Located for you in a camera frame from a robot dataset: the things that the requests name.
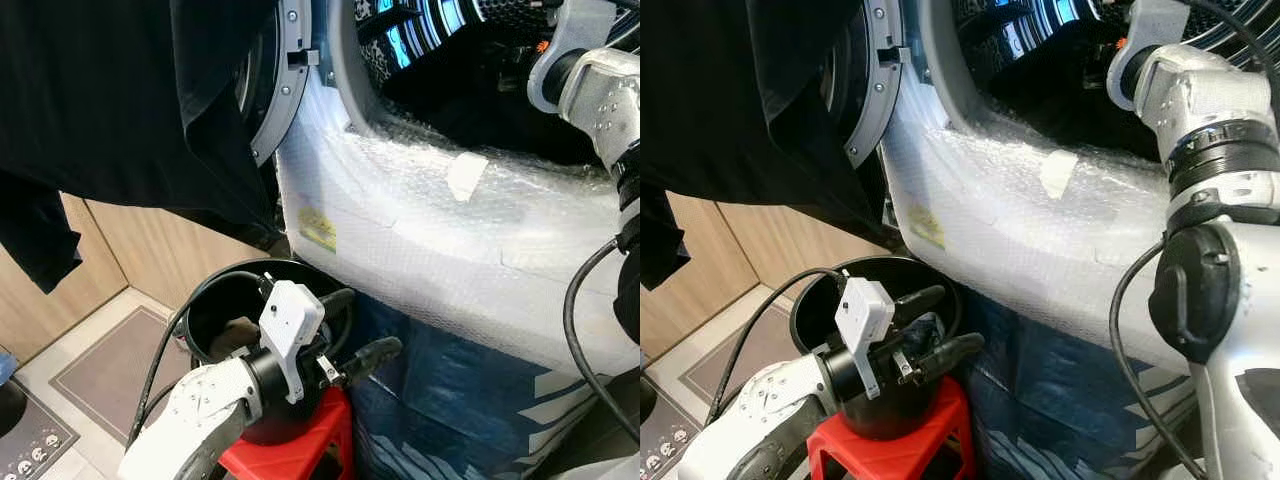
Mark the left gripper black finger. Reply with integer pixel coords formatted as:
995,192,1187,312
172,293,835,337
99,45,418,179
892,284,949,328
318,287,358,321
338,335,405,390
912,332,987,388

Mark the black short-sleeved shirt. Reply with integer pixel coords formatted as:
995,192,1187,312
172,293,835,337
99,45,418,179
384,60,603,167
985,58,1167,161

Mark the white bubble-wrapped washing machine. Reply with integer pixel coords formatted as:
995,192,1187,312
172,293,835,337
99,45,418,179
274,0,641,379
878,0,1201,376

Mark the yellow rectangular sticker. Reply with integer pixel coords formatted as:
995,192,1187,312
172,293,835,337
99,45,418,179
907,204,947,250
297,206,340,254

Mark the perforated steel washer drum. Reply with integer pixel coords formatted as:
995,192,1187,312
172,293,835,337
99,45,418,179
355,0,641,101
950,0,1280,93

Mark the red plastic stool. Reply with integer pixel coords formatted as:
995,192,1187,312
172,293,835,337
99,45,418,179
217,385,354,480
806,375,977,480

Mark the black plastic bucket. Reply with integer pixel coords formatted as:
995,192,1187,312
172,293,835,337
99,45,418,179
180,257,353,447
789,254,965,442

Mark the blue white-patterned bag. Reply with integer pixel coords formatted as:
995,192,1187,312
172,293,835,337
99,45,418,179
950,294,1203,480
344,294,641,480

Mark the white tape piece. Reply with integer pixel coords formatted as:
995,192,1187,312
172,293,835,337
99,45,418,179
1039,149,1082,200
446,151,490,204

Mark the grey bordered floor mat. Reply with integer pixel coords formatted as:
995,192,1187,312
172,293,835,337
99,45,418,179
679,298,803,403
49,304,198,418

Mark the light wooden cabinet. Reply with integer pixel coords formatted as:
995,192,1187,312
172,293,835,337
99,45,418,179
0,190,288,363
640,190,873,358

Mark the grey rubber door gasket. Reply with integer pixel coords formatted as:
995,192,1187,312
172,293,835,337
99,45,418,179
916,0,1041,149
326,0,451,151

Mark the large black hanging garment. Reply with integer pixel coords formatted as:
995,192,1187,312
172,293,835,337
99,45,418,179
0,0,288,294
640,0,891,291

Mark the round grey washer door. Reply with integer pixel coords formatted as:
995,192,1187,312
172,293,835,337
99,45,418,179
820,0,909,169
234,0,315,168

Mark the dark mat with round prints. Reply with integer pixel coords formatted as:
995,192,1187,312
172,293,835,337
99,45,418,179
640,400,703,480
0,404,82,480

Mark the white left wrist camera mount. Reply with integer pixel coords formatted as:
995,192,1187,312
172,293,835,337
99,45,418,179
257,279,327,405
834,277,897,402

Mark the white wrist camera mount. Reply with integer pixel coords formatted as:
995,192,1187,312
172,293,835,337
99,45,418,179
1106,0,1193,113
257,279,327,405
526,0,617,115
834,277,897,402

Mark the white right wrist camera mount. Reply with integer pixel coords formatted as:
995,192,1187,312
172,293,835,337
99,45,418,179
526,0,617,115
1106,0,1193,113

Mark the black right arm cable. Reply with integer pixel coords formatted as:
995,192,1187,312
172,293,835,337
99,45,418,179
1109,0,1280,480
562,237,641,443

